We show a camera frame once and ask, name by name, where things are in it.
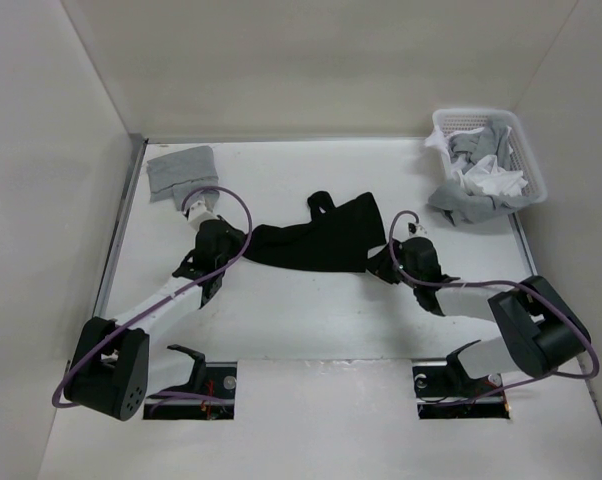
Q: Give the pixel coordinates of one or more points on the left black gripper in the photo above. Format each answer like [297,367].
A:
[237,238]

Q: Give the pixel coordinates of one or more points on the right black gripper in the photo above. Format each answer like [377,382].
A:
[379,264]

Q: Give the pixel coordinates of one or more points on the black tank top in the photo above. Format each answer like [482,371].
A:
[337,239]

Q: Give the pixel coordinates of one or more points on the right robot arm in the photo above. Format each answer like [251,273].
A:
[538,332]

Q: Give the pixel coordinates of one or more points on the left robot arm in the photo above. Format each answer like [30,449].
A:
[120,362]

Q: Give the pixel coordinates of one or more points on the grey tank top in basket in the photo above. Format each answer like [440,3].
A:
[459,207]

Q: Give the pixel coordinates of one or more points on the folded grey tank top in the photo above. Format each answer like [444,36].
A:
[174,176]

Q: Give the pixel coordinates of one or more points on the white tank top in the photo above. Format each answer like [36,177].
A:
[483,177]

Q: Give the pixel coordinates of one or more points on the white plastic basket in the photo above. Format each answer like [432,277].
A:
[466,119]

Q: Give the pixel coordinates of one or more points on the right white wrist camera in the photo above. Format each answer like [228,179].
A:
[416,230]

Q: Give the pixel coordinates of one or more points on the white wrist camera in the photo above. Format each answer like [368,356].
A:
[197,213]
[416,230]

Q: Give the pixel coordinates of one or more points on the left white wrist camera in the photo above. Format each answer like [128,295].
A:
[197,213]

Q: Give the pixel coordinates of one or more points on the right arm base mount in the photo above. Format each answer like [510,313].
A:
[444,391]

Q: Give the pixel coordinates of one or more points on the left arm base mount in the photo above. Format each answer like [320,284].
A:
[221,395]

